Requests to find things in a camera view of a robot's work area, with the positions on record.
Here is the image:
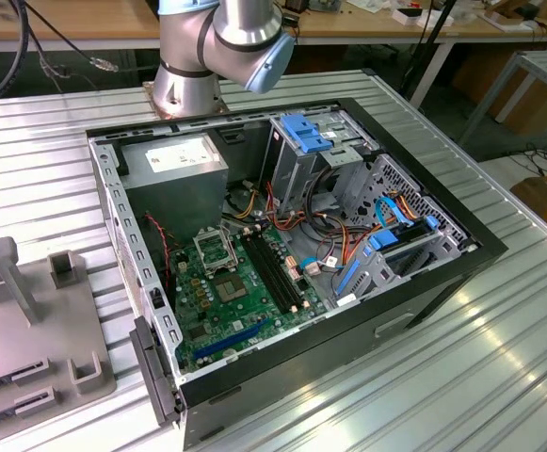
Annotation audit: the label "red black twisted wire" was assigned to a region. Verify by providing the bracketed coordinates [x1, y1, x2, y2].
[143, 211, 180, 283]

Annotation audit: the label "black plastic case latch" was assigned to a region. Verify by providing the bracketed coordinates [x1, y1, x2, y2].
[128, 315, 184, 428]

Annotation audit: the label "yellow black power wires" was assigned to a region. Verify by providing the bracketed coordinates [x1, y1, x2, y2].
[223, 178, 261, 221]

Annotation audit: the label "black PC case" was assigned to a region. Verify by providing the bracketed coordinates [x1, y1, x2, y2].
[86, 96, 509, 451]

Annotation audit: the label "grey drive bay cage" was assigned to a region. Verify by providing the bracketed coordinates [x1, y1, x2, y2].
[259, 110, 380, 216]

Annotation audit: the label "wooden top workbench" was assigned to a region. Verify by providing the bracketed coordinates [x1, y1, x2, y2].
[296, 0, 547, 110]
[0, 0, 164, 53]

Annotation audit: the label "metal socket cover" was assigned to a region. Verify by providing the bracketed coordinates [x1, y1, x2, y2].
[191, 227, 237, 276]

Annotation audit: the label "grey parts rack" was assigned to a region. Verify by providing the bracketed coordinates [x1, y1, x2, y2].
[0, 236, 118, 428]

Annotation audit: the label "brown cardboard box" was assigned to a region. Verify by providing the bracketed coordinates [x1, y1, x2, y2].
[509, 172, 547, 242]

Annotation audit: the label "grey power supply unit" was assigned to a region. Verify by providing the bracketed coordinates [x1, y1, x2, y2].
[118, 135, 230, 242]

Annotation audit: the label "light blue flat cable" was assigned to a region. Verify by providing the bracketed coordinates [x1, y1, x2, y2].
[298, 255, 324, 279]

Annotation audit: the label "green motherboard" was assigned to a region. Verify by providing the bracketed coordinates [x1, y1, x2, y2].
[167, 225, 330, 376]

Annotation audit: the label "blue expansion slot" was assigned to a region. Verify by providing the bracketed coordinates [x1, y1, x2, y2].
[192, 317, 273, 362]

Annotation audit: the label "black RAM slot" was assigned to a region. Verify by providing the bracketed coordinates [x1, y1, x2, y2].
[257, 234, 302, 311]
[243, 234, 289, 313]
[265, 233, 310, 310]
[250, 234, 296, 312]

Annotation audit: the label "black tripod leg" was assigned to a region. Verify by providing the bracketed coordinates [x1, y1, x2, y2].
[400, 0, 458, 103]

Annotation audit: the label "grey metal slat table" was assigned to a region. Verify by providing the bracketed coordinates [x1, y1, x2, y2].
[459, 49, 547, 147]

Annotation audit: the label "grey disk bay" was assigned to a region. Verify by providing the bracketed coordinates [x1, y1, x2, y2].
[332, 214, 473, 310]

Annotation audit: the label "blue disk carrier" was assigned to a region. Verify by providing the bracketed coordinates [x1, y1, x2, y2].
[366, 215, 440, 255]

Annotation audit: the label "red orange wire bundle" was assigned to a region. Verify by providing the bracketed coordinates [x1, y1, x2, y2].
[264, 181, 312, 233]

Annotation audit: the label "large cardboard sheet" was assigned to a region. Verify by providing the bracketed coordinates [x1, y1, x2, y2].
[451, 46, 547, 134]

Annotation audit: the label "blue SATA cable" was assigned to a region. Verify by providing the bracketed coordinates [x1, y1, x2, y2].
[374, 195, 419, 233]

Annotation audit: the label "CPU socket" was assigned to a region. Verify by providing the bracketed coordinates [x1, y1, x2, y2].
[213, 276, 247, 303]

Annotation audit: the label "white box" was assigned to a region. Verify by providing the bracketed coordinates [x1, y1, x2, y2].
[392, 5, 454, 28]

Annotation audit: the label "blue bay bracket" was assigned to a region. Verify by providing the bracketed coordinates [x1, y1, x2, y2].
[333, 244, 374, 299]

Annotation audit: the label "thick black cable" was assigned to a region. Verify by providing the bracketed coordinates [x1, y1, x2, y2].
[0, 0, 32, 114]

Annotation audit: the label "blue drive bay latch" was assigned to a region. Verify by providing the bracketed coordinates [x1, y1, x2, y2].
[280, 114, 339, 154]

